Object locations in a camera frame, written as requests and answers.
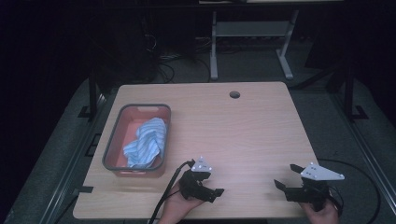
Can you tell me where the pink plastic basket grey rim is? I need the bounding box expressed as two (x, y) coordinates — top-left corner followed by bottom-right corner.
(101, 103), (172, 179)

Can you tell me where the black metal stand post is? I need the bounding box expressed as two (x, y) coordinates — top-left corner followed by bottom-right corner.
(342, 60), (370, 123)
(78, 66), (100, 122)

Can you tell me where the aluminium frame rail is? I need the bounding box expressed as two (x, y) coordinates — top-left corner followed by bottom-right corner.
(38, 91), (110, 224)
(329, 92), (396, 217)

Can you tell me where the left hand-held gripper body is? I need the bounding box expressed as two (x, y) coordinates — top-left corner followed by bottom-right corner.
(178, 155), (219, 203)

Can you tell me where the person's right hand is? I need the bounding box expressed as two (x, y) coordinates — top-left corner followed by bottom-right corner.
(299, 198), (341, 224)

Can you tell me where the long thin black cable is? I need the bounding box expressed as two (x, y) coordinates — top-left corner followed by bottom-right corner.
(317, 158), (382, 224)

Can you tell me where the person's left hand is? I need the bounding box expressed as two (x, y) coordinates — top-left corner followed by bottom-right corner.
(158, 181), (205, 224)

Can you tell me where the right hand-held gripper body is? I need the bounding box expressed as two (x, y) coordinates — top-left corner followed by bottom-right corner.
(284, 161), (346, 213)

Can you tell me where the thick black gripper cable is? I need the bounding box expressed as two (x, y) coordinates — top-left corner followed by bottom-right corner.
(148, 159), (196, 224)

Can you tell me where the blue striped cloth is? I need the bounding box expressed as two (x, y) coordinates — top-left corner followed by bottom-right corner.
(122, 117), (168, 169)

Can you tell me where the grey metal desk frame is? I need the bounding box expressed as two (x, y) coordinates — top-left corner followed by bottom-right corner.
(199, 0), (345, 81)

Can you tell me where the tangle of black floor cables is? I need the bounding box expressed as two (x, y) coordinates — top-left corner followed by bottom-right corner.
(141, 32), (213, 85)

